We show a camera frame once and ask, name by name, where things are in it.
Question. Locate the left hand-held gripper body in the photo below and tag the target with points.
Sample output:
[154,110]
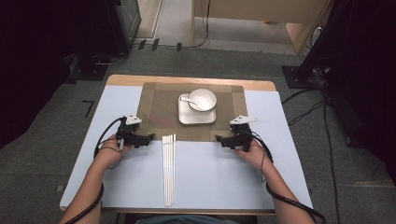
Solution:
[130,130]

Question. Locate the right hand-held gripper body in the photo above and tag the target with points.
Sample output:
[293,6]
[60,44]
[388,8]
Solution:
[243,133]

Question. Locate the person's right hand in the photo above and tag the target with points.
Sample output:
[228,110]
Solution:
[257,157]

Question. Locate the person's left hand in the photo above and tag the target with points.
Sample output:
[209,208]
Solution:
[112,155]

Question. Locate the brown woven placemat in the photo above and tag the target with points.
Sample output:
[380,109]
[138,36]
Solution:
[158,109]

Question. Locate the white table cover sheet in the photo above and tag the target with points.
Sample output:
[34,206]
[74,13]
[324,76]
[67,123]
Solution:
[218,174]

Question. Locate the white square plate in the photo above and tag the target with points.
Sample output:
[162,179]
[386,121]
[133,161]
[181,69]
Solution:
[196,117]

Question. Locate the white bowl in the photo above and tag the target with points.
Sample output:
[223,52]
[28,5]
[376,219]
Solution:
[204,98]

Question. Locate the white spoon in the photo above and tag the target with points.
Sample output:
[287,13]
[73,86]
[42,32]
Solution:
[184,99]

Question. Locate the black stand base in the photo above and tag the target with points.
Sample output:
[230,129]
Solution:
[88,71]

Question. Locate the person's blue-grey clothing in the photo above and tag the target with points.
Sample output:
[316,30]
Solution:
[183,220]

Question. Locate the short black tape strip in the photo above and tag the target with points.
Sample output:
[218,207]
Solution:
[179,47]

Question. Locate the black cabinet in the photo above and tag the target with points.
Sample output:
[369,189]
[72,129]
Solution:
[124,25]

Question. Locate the black curtain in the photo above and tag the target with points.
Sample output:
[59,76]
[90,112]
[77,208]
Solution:
[31,62]
[367,77]

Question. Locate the light wooden desk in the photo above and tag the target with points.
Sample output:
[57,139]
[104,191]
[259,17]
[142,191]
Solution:
[264,9]

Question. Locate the black stand with slanted post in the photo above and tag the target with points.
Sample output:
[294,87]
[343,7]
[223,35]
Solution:
[303,76]

